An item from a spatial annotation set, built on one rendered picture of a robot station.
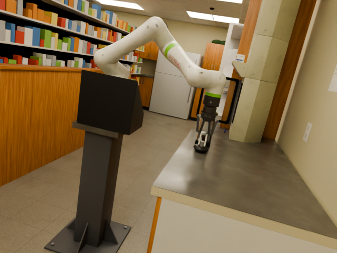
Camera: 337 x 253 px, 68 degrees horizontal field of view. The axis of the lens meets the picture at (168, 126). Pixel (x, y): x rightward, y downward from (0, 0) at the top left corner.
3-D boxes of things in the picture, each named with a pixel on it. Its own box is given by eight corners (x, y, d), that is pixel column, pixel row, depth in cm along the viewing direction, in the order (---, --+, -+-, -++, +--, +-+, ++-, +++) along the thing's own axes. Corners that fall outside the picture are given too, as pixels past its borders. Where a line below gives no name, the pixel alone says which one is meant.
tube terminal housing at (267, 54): (258, 137, 217) (283, 45, 199) (262, 147, 186) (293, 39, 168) (229, 130, 222) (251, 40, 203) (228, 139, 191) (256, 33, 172)
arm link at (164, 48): (153, 42, 165) (168, 30, 163) (163, 56, 173) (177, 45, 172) (162, 52, 152) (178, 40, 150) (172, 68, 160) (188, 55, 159)
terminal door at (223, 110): (228, 124, 219) (239, 79, 210) (195, 116, 229) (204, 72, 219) (228, 124, 220) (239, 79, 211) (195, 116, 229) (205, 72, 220)
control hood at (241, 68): (242, 77, 210) (245, 65, 208) (244, 77, 180) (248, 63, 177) (228, 74, 213) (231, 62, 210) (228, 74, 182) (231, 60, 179)
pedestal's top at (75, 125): (71, 127, 161) (72, 121, 160) (96, 118, 192) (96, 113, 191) (117, 138, 156) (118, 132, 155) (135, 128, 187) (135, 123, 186)
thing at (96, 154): (43, 248, 176) (52, 127, 155) (80, 212, 222) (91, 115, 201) (106, 270, 169) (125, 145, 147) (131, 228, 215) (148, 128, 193)
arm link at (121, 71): (97, 82, 169) (108, 61, 178) (112, 96, 180) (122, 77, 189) (111, 79, 162) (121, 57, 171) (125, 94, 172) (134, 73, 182)
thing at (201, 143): (208, 151, 152) (210, 141, 151) (206, 155, 144) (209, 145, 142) (193, 147, 154) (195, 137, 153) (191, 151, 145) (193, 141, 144)
